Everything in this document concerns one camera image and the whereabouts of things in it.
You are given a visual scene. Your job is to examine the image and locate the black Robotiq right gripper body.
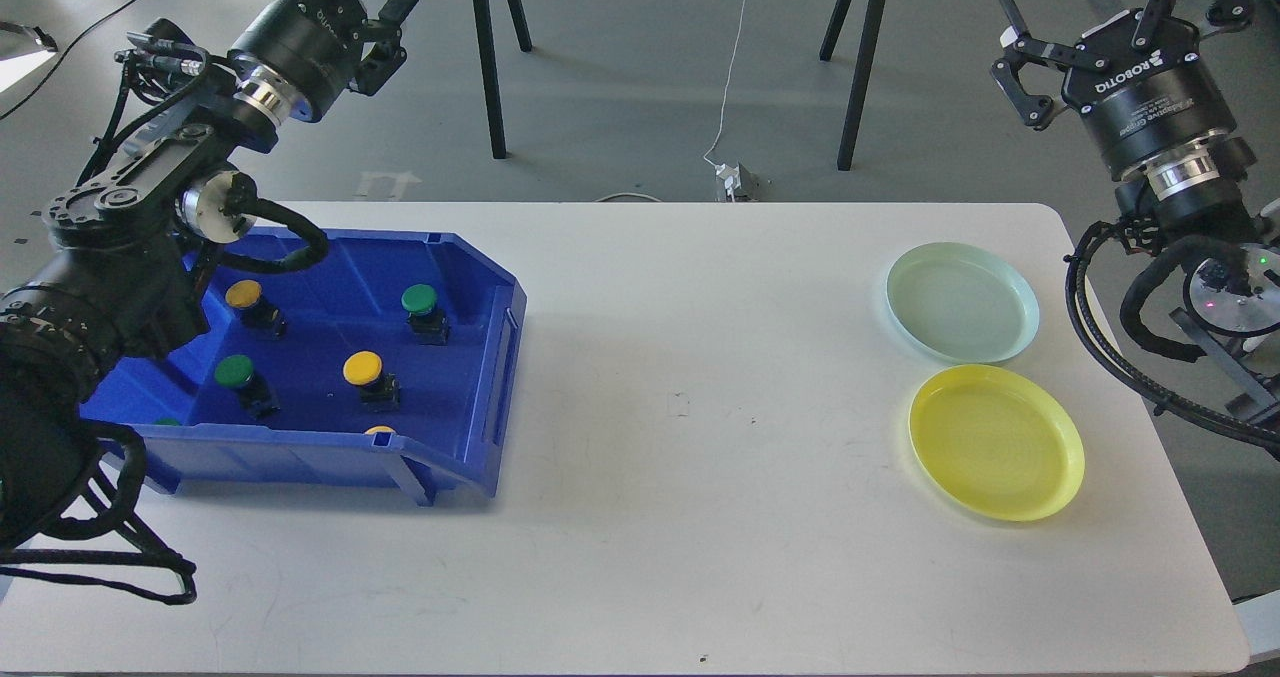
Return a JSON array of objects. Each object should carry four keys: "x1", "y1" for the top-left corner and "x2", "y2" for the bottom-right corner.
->
[{"x1": 1062, "y1": 12, "x2": 1236, "y2": 180}]

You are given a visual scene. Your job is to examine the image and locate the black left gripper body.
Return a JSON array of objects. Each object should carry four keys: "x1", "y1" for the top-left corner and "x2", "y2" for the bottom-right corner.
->
[{"x1": 229, "y1": 0, "x2": 367, "y2": 124}]

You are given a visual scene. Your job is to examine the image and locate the white power adapter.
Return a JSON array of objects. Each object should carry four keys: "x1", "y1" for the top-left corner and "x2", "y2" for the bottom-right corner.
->
[{"x1": 714, "y1": 163, "x2": 762, "y2": 203}]

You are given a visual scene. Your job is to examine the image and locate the blue plastic bin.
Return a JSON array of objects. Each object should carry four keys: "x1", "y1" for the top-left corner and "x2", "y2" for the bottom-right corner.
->
[{"x1": 82, "y1": 230, "x2": 527, "y2": 506}]

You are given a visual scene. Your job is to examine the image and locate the green push button front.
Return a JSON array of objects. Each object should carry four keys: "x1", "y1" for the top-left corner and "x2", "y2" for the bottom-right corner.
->
[{"x1": 214, "y1": 354, "x2": 280, "y2": 418}]

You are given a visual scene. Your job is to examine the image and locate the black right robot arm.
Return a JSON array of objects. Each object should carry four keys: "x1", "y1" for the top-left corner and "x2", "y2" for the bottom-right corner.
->
[{"x1": 991, "y1": 0, "x2": 1279, "y2": 456}]

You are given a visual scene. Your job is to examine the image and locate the black tripod leg left rear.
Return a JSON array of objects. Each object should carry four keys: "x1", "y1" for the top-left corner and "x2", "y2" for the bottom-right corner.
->
[{"x1": 506, "y1": 0, "x2": 534, "y2": 54}]

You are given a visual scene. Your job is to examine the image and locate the black tripod leg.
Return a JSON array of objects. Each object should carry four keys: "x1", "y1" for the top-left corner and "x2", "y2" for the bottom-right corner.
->
[
  {"x1": 836, "y1": 0, "x2": 887, "y2": 171},
  {"x1": 471, "y1": 0, "x2": 508, "y2": 159},
  {"x1": 506, "y1": 0, "x2": 534, "y2": 54},
  {"x1": 818, "y1": 0, "x2": 852, "y2": 61}
]

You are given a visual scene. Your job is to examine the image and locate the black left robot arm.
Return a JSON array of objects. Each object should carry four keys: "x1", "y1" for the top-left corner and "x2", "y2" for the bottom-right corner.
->
[{"x1": 1, "y1": 0, "x2": 419, "y2": 605}]

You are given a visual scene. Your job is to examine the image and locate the black tripod leg right rear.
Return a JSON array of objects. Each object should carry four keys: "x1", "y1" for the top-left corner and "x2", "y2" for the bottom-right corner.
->
[{"x1": 818, "y1": 0, "x2": 852, "y2": 61}]

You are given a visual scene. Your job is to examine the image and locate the yellow plastic plate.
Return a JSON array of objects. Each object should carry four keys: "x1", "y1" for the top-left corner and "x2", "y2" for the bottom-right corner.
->
[{"x1": 908, "y1": 363, "x2": 1085, "y2": 523}]

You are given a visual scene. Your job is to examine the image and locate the white cable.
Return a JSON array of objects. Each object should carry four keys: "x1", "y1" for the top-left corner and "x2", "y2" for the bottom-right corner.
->
[{"x1": 701, "y1": 0, "x2": 755, "y2": 168}]

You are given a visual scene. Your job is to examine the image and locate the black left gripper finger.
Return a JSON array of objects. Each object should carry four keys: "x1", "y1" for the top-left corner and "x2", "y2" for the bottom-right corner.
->
[
  {"x1": 352, "y1": 40, "x2": 407, "y2": 95},
  {"x1": 362, "y1": 0, "x2": 420, "y2": 35}
]

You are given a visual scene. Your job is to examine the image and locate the light green plastic plate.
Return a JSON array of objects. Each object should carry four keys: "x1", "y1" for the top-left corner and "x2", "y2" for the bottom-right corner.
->
[{"x1": 883, "y1": 241, "x2": 1041, "y2": 363}]

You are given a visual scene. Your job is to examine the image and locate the green push button rear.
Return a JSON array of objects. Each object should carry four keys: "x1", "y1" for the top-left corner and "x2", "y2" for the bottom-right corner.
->
[{"x1": 399, "y1": 282, "x2": 451, "y2": 346}]

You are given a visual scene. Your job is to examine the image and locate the black floor cable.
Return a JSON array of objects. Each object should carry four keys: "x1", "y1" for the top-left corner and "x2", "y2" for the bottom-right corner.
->
[{"x1": 0, "y1": 0, "x2": 276, "y2": 123}]

